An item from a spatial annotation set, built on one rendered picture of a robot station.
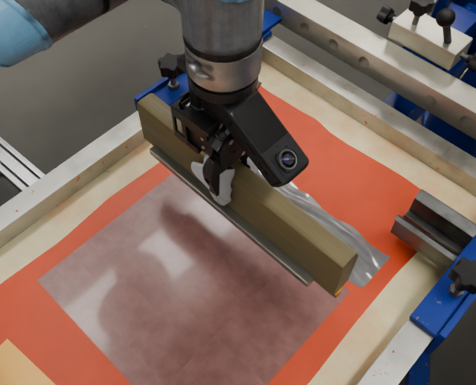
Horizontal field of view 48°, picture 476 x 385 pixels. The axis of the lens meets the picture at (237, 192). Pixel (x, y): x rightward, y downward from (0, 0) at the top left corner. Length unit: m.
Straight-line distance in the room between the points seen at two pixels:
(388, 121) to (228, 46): 0.51
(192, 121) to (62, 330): 0.36
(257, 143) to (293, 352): 0.32
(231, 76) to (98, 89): 1.95
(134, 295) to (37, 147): 1.56
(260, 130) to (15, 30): 0.25
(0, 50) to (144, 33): 2.23
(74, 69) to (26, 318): 1.86
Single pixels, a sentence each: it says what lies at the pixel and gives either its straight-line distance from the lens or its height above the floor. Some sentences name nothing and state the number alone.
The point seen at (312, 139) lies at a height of 0.96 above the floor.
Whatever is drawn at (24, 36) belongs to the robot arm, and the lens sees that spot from 0.46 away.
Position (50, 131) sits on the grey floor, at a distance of 2.33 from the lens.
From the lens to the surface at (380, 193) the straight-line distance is 0.89.
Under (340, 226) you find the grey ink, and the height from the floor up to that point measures 0.96.
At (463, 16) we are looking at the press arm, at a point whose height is 1.04.
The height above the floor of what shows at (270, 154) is 1.23.
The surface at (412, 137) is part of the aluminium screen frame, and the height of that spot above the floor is 0.99.
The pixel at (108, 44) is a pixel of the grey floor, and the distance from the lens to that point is 2.65.
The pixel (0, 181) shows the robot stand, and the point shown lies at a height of 0.21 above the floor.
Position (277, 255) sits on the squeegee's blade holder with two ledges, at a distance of 0.67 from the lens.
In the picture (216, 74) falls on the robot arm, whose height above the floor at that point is 1.32.
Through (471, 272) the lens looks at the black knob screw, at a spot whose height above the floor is 1.06.
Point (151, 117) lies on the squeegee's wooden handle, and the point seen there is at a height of 1.13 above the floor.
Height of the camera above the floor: 1.67
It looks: 56 degrees down
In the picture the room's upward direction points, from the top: straight up
